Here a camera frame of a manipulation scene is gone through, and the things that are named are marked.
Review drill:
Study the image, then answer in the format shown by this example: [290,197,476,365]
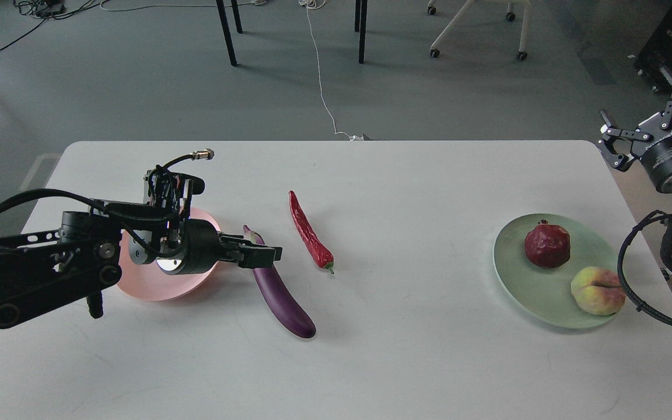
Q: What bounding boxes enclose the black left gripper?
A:
[127,218,283,275]

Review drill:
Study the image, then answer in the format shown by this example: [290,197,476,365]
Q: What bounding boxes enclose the purple eggplant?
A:
[243,225,316,340]

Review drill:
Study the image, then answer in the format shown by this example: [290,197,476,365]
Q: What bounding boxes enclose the red chili pepper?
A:
[288,191,334,274]

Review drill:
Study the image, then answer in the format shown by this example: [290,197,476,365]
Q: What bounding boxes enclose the red pomegranate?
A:
[524,219,571,268]

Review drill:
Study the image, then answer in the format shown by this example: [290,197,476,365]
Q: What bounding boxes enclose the peach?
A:
[570,266,626,316]

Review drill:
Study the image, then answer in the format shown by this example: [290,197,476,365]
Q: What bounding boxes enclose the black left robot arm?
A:
[0,149,282,329]

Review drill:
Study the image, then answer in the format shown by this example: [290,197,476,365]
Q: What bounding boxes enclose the pink plate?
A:
[117,232,219,302]

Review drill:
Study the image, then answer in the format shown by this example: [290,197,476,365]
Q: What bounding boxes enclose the green plate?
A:
[492,213,619,329]

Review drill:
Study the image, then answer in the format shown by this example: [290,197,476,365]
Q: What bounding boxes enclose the black table leg left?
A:
[214,0,243,67]

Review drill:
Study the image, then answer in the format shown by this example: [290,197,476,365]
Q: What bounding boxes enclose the black table leg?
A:
[214,0,243,67]
[354,0,368,64]

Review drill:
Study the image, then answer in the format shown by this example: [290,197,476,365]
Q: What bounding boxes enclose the white office chair base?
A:
[428,1,534,63]

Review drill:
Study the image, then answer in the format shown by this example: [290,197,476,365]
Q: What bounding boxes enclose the black table leg right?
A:
[354,0,368,64]

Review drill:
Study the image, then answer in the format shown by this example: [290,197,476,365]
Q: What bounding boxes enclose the white floor cable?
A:
[298,0,366,142]

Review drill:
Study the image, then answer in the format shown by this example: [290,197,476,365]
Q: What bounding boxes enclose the black floor cables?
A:
[0,0,115,69]

